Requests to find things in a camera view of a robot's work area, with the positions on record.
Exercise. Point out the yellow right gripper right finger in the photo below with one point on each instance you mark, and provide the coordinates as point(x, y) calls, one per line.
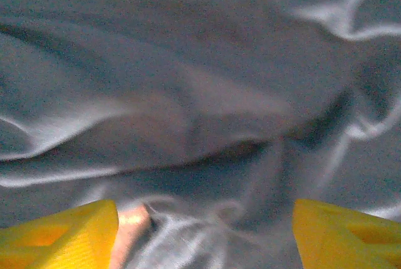
point(344, 240)

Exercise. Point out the grey t-shirt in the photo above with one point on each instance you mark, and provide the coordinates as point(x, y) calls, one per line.
point(188, 62)

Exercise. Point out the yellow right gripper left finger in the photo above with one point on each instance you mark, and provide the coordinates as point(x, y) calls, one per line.
point(62, 237)

